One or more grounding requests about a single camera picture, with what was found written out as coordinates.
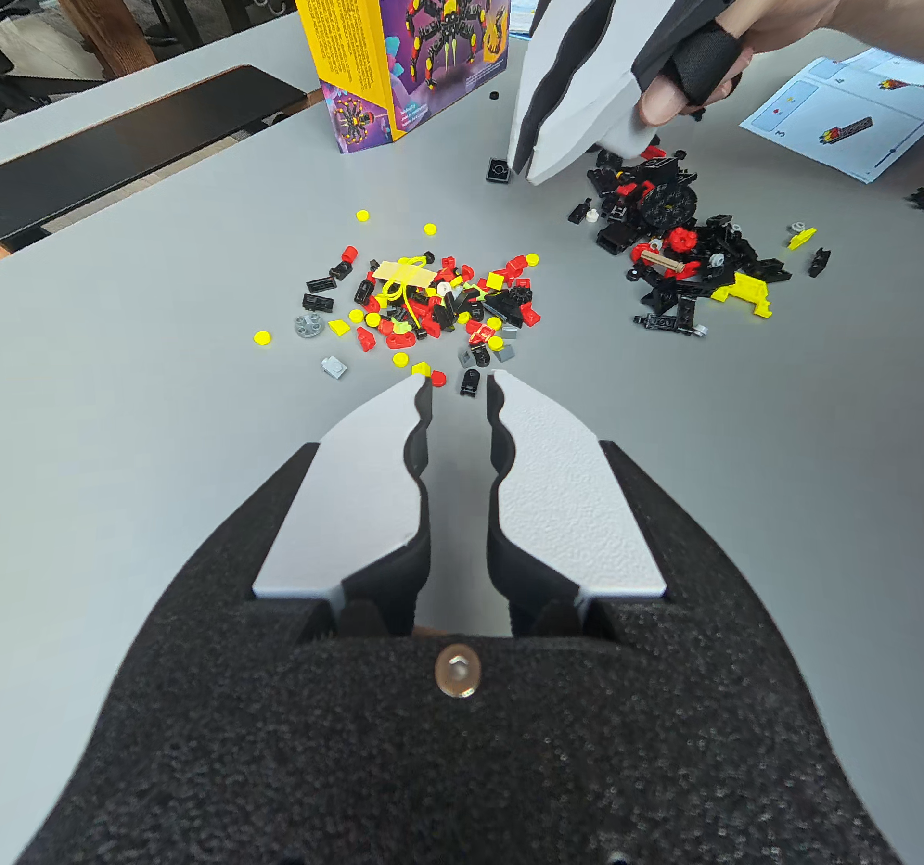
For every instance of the building instruction booklet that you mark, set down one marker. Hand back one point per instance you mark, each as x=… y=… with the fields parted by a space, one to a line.
x=816 y=107

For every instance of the black square tile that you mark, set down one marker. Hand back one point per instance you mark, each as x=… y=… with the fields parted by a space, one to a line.
x=498 y=170

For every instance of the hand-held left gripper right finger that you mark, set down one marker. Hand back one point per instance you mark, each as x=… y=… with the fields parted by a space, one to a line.
x=577 y=504

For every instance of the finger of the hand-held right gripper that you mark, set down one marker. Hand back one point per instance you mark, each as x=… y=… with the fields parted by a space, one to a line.
x=613 y=78
x=559 y=28

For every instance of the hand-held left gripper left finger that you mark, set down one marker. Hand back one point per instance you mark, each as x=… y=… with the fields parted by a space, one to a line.
x=346 y=504

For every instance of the pile of small colourful bricks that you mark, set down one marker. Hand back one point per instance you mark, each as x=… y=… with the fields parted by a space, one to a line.
x=447 y=309

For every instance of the grey desk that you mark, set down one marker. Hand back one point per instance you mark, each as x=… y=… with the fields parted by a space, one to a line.
x=144 y=410

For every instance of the yellow purple toy box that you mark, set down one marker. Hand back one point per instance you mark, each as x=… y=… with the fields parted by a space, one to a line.
x=346 y=13

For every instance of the pile of black red bricks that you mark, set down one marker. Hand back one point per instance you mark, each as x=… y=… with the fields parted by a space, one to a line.
x=668 y=205

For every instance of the blue white paper sheet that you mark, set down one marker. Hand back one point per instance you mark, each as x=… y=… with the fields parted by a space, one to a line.
x=523 y=13

